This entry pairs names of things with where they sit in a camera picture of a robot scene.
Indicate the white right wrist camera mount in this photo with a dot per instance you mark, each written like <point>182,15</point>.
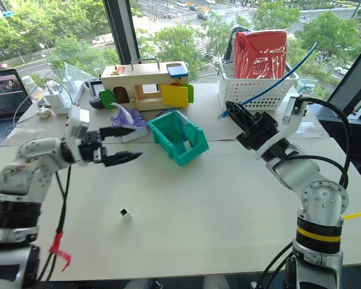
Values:
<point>294,120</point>

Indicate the red package in plastic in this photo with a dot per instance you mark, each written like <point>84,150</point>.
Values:
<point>258,54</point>

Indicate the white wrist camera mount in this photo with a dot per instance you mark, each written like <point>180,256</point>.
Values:
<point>294,120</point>
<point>75,126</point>

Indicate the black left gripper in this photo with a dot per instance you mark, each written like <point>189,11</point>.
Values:
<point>91,147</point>

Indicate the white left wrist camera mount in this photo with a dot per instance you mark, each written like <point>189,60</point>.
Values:
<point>75,126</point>

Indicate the white perforated plastic basket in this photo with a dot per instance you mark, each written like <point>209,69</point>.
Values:
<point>252,90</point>

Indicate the white power strip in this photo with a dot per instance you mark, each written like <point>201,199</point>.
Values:
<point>69,96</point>

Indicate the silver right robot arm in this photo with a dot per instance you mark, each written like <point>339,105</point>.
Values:
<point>319,201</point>

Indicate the open laptop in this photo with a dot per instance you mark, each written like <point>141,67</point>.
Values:
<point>4,99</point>

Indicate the small white coupler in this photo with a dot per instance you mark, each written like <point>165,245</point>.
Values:
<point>125,213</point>

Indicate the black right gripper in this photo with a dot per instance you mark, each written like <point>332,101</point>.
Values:
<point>260,132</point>

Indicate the wooden busy box with doors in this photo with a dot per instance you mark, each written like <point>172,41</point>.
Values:
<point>147,81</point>

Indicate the dark window frame pillar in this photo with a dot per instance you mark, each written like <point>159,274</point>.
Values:
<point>120,30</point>

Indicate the yellow zip tie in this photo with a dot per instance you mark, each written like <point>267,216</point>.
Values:
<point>355,215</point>

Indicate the clear plastic bag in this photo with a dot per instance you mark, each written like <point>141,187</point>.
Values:
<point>75,72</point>

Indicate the small white round object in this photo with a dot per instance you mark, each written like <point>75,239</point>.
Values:
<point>43,112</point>

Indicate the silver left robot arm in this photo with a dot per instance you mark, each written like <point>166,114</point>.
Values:
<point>24,177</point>

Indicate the black handheld screen device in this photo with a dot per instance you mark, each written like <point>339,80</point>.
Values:
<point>94,93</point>

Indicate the white square charger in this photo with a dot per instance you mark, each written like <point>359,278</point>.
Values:
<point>54,97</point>

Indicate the teal plastic bin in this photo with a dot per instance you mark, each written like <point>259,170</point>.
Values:
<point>168,135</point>

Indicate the purple tissue pack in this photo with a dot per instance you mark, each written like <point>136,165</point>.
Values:
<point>132,120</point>

